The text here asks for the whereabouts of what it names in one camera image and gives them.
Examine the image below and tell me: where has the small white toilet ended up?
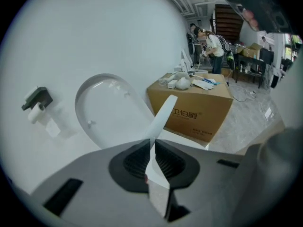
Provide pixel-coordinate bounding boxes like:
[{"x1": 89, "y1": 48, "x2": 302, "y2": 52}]
[{"x1": 174, "y1": 48, "x2": 209, "y2": 75}]

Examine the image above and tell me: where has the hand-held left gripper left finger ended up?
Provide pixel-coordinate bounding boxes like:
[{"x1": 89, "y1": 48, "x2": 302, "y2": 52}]
[{"x1": 30, "y1": 138, "x2": 169, "y2": 227}]

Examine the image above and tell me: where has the black wall tissue holder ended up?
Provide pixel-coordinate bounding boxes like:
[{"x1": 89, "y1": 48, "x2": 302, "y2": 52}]
[{"x1": 21, "y1": 86, "x2": 53, "y2": 111}]

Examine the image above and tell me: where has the dark wooden staircase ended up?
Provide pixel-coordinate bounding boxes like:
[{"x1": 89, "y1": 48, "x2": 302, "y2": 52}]
[{"x1": 209, "y1": 4, "x2": 244, "y2": 42}]

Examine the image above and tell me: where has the blue handled brush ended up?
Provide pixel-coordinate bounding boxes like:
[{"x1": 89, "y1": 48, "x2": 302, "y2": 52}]
[{"x1": 188, "y1": 71, "x2": 222, "y2": 85}]

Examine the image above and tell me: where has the black table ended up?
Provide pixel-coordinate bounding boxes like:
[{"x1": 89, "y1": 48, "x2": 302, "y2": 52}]
[{"x1": 233, "y1": 53, "x2": 268, "y2": 89}]

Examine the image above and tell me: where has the white round pouch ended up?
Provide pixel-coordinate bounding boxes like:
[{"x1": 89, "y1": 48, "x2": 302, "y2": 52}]
[{"x1": 175, "y1": 77, "x2": 191, "y2": 90}]

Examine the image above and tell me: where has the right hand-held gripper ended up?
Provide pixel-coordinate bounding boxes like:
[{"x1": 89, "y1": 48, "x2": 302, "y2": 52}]
[{"x1": 219, "y1": 0, "x2": 294, "y2": 34}]

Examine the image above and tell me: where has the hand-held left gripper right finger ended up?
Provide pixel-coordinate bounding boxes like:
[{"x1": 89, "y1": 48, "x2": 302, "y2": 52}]
[{"x1": 154, "y1": 139, "x2": 245, "y2": 227}]

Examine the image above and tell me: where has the person's right hand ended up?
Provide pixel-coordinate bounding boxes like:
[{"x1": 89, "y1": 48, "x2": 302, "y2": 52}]
[{"x1": 241, "y1": 8, "x2": 259, "y2": 32}]

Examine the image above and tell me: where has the large cardboard box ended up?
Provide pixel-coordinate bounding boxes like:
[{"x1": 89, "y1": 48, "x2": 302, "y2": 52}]
[{"x1": 146, "y1": 72, "x2": 234, "y2": 143}]

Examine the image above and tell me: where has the white toilet lid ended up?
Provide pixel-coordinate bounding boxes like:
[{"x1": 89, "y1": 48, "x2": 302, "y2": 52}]
[{"x1": 75, "y1": 73, "x2": 156, "y2": 150}]

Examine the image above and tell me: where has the white work glove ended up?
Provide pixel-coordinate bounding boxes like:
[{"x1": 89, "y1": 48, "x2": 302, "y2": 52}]
[{"x1": 190, "y1": 79, "x2": 215, "y2": 90}]

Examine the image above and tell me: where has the open cardboard box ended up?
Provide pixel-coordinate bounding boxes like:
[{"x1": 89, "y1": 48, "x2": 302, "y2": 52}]
[{"x1": 236, "y1": 43, "x2": 263, "y2": 58}]

